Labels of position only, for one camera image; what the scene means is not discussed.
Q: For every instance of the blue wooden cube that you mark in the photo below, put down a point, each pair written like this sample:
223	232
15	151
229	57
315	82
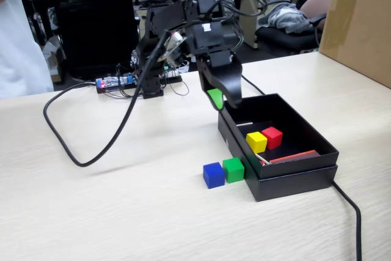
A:
214	177

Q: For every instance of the small white breadboard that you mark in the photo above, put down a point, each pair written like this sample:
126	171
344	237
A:
180	68

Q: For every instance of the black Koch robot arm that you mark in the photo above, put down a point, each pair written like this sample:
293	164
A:
165	16

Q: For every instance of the thin wooden stick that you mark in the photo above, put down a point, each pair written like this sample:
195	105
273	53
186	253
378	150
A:
263	160

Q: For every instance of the red brown flat slab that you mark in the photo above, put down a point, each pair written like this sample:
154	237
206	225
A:
293	157

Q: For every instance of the green wooden cube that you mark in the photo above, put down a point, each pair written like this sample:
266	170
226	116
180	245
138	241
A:
233	170

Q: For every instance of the black mesh office chair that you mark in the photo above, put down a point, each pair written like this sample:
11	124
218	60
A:
91	22

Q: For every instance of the grey crumpled garment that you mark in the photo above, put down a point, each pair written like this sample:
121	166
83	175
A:
284	18

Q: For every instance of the black armrest office chair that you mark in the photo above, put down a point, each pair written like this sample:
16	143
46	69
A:
284	39

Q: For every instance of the controller board with blue modules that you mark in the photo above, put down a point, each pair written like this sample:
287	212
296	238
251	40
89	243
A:
116	81

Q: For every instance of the open cardboard box with papers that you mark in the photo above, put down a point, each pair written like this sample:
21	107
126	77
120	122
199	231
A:
53	59

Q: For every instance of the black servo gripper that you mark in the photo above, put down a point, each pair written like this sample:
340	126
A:
207	41

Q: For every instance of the red wooden cube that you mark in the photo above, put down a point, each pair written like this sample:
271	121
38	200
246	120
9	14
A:
272	137

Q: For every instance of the black open box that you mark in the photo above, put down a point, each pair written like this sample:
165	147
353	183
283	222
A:
290	186

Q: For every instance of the bare camera circuit board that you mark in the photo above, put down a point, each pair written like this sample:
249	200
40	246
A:
175	41

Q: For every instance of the black cardboard box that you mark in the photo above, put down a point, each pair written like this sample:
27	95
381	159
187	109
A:
299	166

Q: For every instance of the yellow wooden cube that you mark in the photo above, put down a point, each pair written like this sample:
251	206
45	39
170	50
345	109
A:
256	143

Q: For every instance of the large brown cardboard box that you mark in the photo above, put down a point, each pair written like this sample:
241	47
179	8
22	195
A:
360	28

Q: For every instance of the person in white shirt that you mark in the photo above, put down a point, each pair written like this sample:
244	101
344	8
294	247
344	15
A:
18	59

